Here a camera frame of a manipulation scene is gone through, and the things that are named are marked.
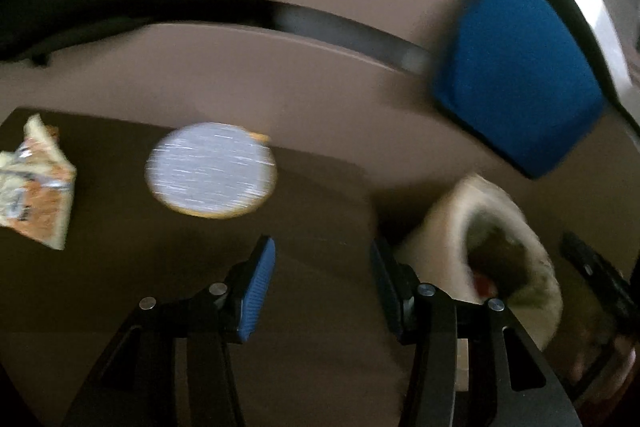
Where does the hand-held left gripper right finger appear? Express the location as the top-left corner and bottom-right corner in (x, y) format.
(370, 237), (583, 427)

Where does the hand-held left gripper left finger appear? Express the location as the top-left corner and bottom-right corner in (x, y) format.
(62, 234), (277, 427)

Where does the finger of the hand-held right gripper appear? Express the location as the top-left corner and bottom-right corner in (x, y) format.
(560, 232), (640, 323)

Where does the beige plastic trash bag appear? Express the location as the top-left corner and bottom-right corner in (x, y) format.
(395, 172), (563, 353)

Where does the round silver foil lid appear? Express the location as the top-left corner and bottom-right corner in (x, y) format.
(144, 122), (278, 220)

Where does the person's right hand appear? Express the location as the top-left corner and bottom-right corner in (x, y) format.
(590, 337), (640, 400)

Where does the blue cloth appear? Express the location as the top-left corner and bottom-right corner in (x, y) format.
(431, 0), (607, 180)

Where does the cream printed snack wrapper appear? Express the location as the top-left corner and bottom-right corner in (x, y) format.
(0, 114), (77, 250)

